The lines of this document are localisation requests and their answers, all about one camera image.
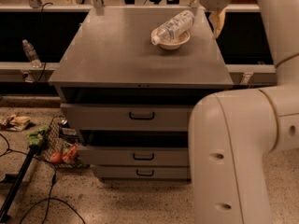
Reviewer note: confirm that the clear blue plastic bottle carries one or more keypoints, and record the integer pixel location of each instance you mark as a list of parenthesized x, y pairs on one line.
[(174, 28)]

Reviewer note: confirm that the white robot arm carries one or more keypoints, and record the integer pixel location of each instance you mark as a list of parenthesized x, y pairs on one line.
[(230, 131)]

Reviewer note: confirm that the white paper bowl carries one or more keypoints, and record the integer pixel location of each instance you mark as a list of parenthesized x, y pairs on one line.
[(174, 42)]

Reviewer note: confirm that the small clear water bottle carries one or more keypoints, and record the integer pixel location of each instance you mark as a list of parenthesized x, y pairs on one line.
[(31, 54)]

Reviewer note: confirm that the grey drawer cabinet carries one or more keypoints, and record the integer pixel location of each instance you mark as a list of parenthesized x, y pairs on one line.
[(112, 62)]

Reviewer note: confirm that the top grey drawer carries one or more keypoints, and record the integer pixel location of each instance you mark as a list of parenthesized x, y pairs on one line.
[(154, 118)]

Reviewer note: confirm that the grey drawer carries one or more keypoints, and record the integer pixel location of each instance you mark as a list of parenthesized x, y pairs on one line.
[(154, 118), (135, 172), (134, 156)]

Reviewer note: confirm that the middle grey drawer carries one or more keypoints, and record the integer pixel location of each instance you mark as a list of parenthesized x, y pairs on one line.
[(134, 156)]

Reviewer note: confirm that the dark drink can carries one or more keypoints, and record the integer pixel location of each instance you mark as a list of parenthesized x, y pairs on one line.
[(65, 131)]

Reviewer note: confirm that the bottom grey drawer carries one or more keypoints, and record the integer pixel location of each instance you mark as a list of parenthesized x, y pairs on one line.
[(135, 172)]

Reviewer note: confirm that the red tomato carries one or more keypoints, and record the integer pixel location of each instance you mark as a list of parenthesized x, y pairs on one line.
[(56, 158)]

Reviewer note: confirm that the green snack bag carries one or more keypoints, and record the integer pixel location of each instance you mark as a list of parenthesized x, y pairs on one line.
[(38, 137)]

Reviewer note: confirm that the crumpled brown paper bag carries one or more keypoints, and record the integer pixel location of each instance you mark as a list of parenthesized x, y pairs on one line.
[(14, 123)]

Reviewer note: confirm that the black metal pole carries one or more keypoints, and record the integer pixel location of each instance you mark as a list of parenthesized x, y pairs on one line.
[(15, 187)]

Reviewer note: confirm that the black wire mesh basket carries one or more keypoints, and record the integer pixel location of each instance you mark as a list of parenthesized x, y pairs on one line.
[(54, 143)]

